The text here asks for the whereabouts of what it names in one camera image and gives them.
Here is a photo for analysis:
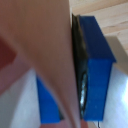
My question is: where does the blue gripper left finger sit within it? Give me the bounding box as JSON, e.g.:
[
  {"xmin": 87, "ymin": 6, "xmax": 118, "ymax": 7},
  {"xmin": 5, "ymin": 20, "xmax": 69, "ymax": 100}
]
[{"xmin": 35, "ymin": 76, "xmax": 65, "ymax": 125}]

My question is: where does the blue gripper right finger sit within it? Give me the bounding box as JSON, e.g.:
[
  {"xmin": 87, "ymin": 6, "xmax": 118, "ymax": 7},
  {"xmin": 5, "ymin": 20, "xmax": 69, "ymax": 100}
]
[{"xmin": 71, "ymin": 14, "xmax": 117, "ymax": 121}]

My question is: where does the red plastic bowl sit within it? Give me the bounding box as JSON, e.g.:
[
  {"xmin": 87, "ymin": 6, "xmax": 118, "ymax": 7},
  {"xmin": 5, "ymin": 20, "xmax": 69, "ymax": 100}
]
[{"xmin": 0, "ymin": 0, "xmax": 83, "ymax": 128}]

